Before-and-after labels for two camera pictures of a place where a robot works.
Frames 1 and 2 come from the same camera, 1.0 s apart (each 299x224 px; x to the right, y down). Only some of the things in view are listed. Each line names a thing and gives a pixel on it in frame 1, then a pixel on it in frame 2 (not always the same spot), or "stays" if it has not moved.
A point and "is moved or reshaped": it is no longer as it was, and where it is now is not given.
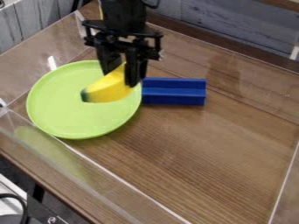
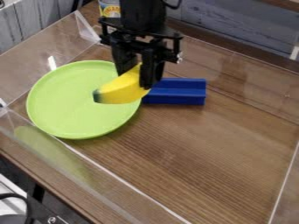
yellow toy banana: x=109 y=88 is moved or reshaped
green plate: x=62 y=113 stays
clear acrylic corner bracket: x=79 y=21 stays
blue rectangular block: x=174 y=91 stays
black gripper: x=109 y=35 to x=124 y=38
